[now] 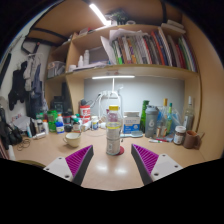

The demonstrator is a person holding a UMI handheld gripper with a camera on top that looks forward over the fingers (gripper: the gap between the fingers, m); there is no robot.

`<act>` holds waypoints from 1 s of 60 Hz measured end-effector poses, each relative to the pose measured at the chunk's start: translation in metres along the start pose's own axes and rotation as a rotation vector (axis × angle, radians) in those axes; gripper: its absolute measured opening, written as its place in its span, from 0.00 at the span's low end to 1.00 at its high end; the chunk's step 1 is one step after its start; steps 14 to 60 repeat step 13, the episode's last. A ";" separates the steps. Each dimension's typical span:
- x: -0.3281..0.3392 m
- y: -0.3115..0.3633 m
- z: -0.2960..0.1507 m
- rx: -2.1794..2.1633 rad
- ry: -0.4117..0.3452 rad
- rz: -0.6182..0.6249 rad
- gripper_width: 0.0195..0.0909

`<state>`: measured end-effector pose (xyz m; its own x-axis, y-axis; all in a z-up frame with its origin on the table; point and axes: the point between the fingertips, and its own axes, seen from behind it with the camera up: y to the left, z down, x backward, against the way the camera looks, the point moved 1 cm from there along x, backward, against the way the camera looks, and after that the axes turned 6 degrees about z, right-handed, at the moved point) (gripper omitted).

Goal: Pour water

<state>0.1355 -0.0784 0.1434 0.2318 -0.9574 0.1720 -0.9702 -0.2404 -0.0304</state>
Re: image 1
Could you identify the wooden shelf unit with books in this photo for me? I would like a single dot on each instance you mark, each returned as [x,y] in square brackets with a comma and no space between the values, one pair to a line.
[133,71]

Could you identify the blue-capped white bottle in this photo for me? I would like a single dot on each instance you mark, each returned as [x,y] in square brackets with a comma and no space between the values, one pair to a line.
[60,126]

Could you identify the green container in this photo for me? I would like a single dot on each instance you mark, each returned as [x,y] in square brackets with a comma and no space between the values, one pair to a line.
[52,120]

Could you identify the white tube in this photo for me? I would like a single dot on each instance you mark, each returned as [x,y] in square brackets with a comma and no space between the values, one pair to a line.
[39,135]

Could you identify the blue and white box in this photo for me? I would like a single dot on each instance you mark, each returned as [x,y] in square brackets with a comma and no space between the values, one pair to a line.
[131,123]

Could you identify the green-capped glass bottle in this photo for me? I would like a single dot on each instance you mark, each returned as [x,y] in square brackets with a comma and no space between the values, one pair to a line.
[169,120]

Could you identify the brown ceramic mug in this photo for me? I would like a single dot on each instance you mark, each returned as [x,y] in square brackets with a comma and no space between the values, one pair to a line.
[190,140]

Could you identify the clear yellow-capped drink bottle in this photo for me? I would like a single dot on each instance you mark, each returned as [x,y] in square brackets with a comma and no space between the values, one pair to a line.
[113,133]

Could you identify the black headphones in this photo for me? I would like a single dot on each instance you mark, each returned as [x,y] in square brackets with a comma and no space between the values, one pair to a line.
[11,135]

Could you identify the small white blue bottle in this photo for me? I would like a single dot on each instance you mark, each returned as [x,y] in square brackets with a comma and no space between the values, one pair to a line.
[95,123]

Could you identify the ceiling tube light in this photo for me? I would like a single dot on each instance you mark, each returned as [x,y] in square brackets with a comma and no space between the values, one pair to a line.
[98,14]

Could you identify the red and white canister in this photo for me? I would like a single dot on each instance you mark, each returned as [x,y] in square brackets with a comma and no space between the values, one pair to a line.
[85,113]

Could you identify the red and white marker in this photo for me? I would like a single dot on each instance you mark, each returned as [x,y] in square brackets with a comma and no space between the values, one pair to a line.
[158,141]

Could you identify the yellow-capped slim glass bottle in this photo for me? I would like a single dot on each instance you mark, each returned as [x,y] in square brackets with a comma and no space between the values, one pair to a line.
[163,113]

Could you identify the grey shaker bottle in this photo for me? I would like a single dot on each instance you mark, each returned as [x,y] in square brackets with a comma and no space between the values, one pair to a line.
[151,122]

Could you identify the dark green tall bottle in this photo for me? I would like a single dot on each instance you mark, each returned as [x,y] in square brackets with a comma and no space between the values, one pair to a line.
[143,115]

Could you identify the brown jar with white lid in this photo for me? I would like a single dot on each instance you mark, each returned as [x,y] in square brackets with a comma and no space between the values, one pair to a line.
[179,136]

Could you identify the white power strip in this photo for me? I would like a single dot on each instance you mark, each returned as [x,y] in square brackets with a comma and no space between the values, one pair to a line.
[110,94]

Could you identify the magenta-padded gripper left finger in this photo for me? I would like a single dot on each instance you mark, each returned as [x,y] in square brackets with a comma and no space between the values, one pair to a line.
[78,160]

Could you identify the cream ceramic cup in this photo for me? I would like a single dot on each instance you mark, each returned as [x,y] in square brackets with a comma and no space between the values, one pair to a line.
[72,140]

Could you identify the hanging clothes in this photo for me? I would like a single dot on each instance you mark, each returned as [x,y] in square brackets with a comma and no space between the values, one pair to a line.
[26,83]

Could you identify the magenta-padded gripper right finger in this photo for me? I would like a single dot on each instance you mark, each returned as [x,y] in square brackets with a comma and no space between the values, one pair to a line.
[146,159]

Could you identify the tall clear glass bottle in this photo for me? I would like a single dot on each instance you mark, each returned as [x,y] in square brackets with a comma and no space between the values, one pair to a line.
[189,116]

